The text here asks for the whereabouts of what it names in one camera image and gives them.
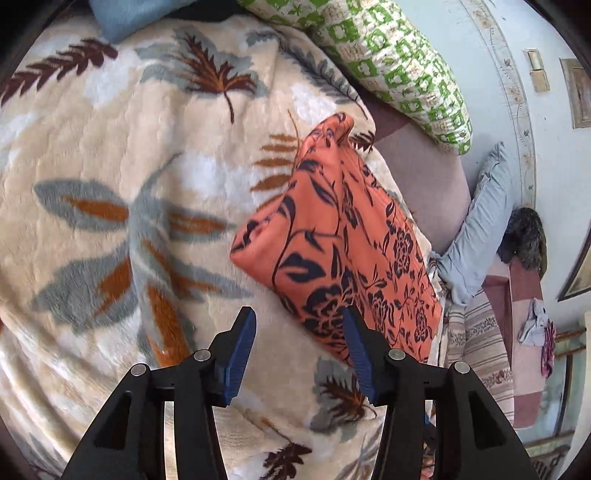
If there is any grey crumpled cloth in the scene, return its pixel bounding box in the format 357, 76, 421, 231
518, 299, 550, 347

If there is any light blue pillow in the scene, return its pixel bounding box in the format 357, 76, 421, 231
435, 142, 515, 306

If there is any mauve bed headboard cushion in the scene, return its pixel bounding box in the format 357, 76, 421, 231
361, 91, 471, 254

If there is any green white patterned pillow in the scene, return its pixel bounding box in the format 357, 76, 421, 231
239, 0, 473, 155

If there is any pink maroon quilt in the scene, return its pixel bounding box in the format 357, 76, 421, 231
483, 255, 546, 429

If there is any striped floral pillow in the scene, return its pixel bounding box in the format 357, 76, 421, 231
444, 289, 515, 424

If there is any framed wall picture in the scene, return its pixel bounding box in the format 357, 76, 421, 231
560, 58, 591, 129

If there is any dark fuzzy cushion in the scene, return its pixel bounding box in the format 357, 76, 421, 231
497, 207, 547, 278

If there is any magenta cloth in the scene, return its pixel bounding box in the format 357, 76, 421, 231
541, 320, 556, 379

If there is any orange floral sweater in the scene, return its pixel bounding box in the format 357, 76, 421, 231
229, 113, 442, 362

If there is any blue folded cloth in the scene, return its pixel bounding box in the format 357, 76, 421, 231
88, 0, 191, 43

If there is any wall switch plate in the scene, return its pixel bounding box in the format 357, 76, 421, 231
526, 49, 550, 93

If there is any cream leaf-pattern blanket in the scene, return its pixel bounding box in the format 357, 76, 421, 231
0, 13, 445, 480

